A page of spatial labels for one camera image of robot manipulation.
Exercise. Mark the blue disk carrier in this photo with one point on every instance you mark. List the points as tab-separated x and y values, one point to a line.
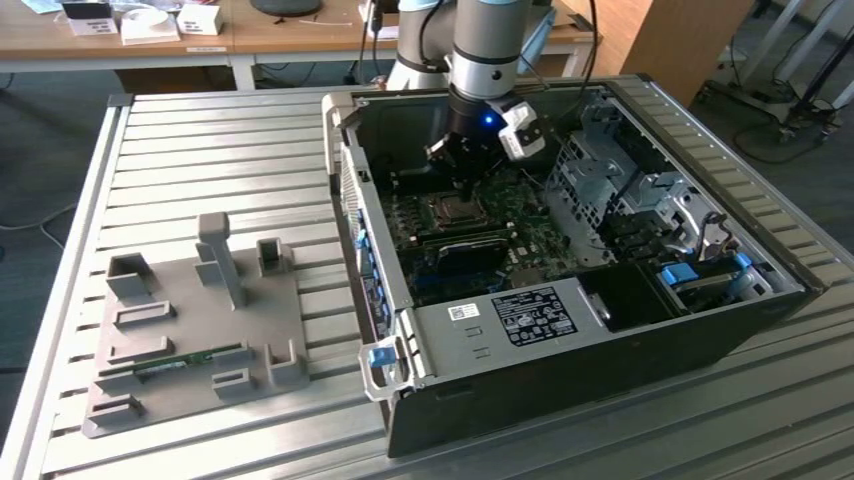
676	275

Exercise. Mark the green RAM stick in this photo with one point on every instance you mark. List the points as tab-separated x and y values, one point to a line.
180	361

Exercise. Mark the green motherboard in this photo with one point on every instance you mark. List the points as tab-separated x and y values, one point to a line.
533	235

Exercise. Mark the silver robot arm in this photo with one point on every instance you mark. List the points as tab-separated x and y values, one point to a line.
483	45

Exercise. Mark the CPU socket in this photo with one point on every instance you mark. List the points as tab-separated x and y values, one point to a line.
467	228

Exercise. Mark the blue case latch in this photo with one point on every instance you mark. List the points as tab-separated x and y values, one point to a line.
381	356

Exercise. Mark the white labelled box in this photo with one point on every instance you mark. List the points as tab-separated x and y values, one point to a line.
197	22

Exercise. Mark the wooden desk white frame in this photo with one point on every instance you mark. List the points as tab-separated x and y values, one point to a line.
313	40
100	47

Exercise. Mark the silver metal drive cage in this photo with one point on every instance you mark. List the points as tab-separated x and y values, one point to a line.
589	175

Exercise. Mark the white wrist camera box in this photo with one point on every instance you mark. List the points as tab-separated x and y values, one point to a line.
523	130

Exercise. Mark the black open PC case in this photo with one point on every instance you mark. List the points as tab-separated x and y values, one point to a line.
533	400

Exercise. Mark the grey parts rack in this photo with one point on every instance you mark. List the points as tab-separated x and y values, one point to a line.
193	310

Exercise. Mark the wooden cabinet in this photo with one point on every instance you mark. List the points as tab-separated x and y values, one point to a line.
673	40

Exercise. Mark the white box black screen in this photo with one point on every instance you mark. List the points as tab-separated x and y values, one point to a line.
93	25

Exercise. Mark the CPU silver top green edge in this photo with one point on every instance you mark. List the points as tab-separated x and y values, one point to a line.
456	213

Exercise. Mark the dark round object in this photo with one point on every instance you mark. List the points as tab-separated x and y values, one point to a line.
286	6

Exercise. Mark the blue slot retainer clip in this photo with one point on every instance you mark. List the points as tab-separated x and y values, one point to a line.
361	239

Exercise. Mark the white round-topped block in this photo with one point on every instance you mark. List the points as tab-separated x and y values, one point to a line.
149	32

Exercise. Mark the grey power supply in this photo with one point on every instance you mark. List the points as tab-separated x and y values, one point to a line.
460	345

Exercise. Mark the black expansion card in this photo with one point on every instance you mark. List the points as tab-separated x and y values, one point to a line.
469	257

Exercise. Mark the grey wheeled floor base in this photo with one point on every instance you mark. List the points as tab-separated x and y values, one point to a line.
740	100

